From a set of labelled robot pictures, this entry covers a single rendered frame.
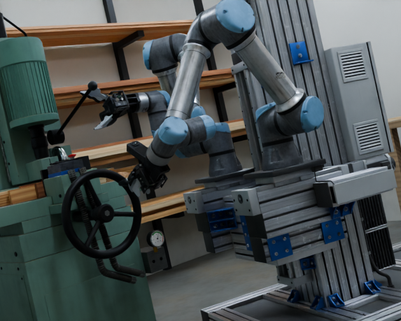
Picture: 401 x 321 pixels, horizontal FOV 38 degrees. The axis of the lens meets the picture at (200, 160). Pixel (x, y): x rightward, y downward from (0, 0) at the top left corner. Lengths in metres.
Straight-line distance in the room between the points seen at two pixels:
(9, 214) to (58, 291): 0.30
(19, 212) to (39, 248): 0.14
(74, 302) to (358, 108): 1.33
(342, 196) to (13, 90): 1.20
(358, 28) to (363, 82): 2.71
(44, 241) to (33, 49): 0.68
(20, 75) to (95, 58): 2.92
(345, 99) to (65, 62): 2.98
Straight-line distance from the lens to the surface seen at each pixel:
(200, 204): 2.45
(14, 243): 2.01
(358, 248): 2.48
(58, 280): 2.03
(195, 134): 1.68
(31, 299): 2.01
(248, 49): 1.89
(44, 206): 2.01
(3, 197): 2.13
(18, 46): 2.18
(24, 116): 2.14
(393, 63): 5.01
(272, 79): 1.93
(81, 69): 4.97
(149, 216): 4.49
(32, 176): 2.24
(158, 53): 2.47
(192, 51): 1.92
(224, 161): 2.51
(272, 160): 2.07
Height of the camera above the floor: 0.94
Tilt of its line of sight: 1 degrees down
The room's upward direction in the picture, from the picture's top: 13 degrees counter-clockwise
